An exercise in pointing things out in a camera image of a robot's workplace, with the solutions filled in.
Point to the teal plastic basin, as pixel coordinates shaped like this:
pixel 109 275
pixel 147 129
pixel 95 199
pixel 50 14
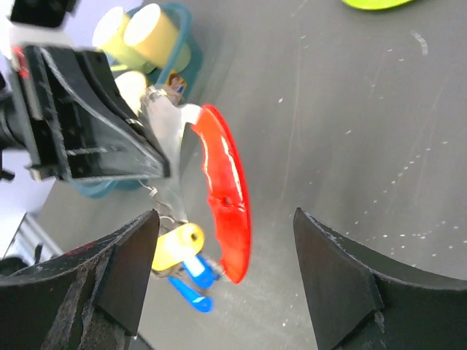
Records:
pixel 178 86

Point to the blue key tag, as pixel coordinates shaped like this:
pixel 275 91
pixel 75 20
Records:
pixel 193 280

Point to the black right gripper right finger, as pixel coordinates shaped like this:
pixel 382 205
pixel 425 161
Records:
pixel 361 299

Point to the yellow key tag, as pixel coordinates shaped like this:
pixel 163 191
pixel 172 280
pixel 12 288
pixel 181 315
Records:
pixel 175 246

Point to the pale green mug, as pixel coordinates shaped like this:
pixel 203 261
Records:
pixel 108 37

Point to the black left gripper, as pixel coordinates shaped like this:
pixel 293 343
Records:
pixel 64 108

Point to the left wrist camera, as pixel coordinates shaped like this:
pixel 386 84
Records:
pixel 38 22

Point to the red-handled metal key holder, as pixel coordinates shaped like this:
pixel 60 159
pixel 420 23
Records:
pixel 227 192

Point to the lime green plate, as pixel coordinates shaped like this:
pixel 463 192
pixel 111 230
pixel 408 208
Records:
pixel 375 5

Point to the mustard yellow mug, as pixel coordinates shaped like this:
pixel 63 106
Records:
pixel 152 34

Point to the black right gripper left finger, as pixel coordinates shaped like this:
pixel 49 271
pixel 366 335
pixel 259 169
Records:
pixel 88 298

